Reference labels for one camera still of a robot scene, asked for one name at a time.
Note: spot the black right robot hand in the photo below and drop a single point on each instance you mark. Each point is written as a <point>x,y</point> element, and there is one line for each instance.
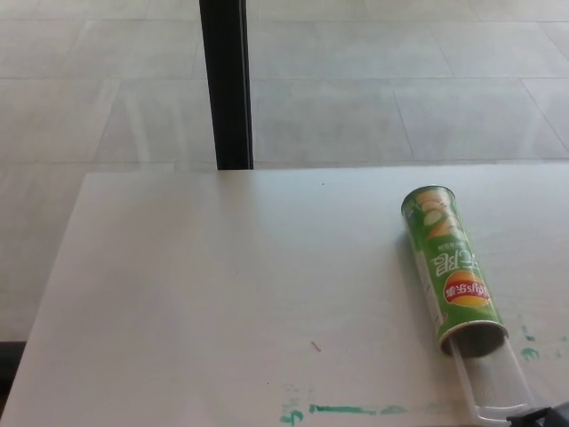
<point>547,419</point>

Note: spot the clear plastic chips tray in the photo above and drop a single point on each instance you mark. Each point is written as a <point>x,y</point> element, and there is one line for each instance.
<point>489,382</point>

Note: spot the green Lay's chips can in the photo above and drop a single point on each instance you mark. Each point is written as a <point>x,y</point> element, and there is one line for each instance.
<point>448,266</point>

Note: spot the black vertical post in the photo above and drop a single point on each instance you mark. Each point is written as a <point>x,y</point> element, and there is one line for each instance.
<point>226,89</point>

